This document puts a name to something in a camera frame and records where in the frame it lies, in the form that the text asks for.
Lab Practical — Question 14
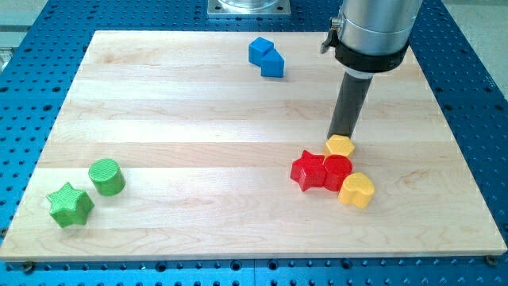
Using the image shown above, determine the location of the green star block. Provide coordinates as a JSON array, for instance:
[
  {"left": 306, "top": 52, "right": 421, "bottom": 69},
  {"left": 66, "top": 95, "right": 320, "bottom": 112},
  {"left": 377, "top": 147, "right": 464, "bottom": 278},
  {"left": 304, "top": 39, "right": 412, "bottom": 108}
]
[{"left": 47, "top": 183, "right": 94, "bottom": 228}]

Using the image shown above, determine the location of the blue perforated metal table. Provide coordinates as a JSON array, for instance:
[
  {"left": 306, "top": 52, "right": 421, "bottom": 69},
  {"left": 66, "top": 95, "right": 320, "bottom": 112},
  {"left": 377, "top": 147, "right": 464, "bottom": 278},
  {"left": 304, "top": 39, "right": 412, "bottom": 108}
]
[{"left": 1, "top": 0, "right": 507, "bottom": 285}]

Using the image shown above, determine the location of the green cylinder block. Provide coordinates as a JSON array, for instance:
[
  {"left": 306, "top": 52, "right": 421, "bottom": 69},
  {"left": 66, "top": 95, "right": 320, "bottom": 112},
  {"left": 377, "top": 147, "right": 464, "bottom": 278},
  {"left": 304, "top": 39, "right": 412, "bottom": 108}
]
[{"left": 88, "top": 158, "right": 125, "bottom": 196}]

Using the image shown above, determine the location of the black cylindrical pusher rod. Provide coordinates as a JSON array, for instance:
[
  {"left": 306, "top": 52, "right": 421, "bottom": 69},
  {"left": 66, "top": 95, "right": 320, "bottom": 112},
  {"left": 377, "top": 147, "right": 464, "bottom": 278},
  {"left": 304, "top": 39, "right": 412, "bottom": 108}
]
[{"left": 328, "top": 72, "right": 373, "bottom": 138}]

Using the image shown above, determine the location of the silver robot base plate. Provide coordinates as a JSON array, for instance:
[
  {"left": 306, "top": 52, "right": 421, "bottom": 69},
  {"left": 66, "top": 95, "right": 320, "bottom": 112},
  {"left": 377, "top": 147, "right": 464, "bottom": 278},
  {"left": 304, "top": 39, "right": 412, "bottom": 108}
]
[{"left": 207, "top": 0, "right": 291, "bottom": 16}]

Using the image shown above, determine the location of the wooden board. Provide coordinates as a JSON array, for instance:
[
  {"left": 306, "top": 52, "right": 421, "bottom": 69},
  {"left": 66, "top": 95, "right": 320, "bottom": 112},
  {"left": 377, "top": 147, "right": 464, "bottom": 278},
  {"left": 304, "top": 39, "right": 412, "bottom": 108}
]
[{"left": 1, "top": 31, "right": 506, "bottom": 261}]

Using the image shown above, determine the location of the blue cube block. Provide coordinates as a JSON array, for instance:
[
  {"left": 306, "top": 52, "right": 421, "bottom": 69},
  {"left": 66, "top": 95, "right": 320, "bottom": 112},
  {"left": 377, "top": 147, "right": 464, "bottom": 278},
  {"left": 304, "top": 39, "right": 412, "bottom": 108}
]
[{"left": 248, "top": 37, "right": 274, "bottom": 66}]

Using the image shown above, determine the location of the yellow hexagon block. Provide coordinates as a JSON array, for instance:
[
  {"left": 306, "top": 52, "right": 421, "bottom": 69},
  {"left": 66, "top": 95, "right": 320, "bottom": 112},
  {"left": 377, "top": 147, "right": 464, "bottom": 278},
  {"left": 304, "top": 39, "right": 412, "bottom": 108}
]
[{"left": 324, "top": 134, "right": 356, "bottom": 158}]

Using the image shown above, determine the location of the red star block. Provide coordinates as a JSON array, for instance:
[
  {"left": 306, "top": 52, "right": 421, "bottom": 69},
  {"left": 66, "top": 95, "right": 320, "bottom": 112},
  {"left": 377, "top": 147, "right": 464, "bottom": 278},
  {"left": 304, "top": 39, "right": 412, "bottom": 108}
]
[{"left": 290, "top": 150, "right": 326, "bottom": 191}]

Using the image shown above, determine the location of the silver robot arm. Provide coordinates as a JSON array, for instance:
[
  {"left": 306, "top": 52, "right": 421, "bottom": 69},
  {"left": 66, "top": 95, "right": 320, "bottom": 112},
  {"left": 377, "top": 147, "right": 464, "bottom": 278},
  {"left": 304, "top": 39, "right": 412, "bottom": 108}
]
[{"left": 321, "top": 0, "right": 422, "bottom": 79}]

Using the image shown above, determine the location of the yellow heart block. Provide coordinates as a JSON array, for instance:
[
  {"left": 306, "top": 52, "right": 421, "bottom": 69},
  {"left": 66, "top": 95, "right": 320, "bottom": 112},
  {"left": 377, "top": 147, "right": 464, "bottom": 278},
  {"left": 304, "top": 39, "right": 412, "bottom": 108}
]
[{"left": 338, "top": 172, "right": 375, "bottom": 208}]

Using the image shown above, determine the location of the red cylinder block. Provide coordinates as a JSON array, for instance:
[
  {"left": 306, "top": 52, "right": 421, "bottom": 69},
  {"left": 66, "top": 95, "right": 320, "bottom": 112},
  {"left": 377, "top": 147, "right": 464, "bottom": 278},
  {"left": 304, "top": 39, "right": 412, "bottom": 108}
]
[{"left": 323, "top": 155, "right": 353, "bottom": 191}]

